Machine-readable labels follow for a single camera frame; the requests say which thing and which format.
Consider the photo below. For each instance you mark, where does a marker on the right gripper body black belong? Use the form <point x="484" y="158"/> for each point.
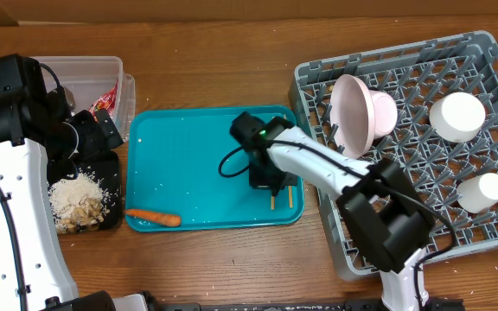
<point x="270" y="176"/>

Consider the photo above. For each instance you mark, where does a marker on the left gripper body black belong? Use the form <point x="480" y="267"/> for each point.
<point x="92" y="142"/>

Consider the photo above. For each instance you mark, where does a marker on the red foil snack wrapper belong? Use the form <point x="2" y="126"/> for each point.
<point x="107" y="102"/>

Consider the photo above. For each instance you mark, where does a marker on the orange carrot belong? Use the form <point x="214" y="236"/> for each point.
<point x="166" y="219"/>

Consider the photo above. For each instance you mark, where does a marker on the pink round plate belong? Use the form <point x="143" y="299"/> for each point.
<point x="353" y="113"/>

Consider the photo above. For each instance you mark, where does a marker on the white small bowl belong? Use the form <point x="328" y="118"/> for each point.
<point x="457" y="117"/>

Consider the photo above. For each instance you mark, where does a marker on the white cup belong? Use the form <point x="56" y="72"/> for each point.
<point x="478" y="193"/>

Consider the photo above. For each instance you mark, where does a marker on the pink bowl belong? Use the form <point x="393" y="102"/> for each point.
<point x="385" y="113"/>

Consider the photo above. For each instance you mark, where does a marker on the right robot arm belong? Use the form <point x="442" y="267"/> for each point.
<point x="383" y="213"/>

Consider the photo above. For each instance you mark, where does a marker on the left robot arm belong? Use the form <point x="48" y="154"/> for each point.
<point x="33" y="272"/>

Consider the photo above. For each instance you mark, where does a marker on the black waste tray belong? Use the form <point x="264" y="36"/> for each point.
<point x="107" y="170"/>

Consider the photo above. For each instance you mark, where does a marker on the clear plastic waste bin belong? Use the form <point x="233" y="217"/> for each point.
<point x="84" y="82"/>

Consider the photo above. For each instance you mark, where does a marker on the grey dishwasher rack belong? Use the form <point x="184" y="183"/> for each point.
<point x="416" y="75"/>

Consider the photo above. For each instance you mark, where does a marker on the food scraps and rice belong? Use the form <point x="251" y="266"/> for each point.
<point x="78" y="204"/>

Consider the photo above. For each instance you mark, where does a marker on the teal plastic tray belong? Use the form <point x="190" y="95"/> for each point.
<point x="177" y="164"/>

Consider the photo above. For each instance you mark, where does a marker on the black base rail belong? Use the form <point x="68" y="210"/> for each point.
<point x="145" y="301"/>

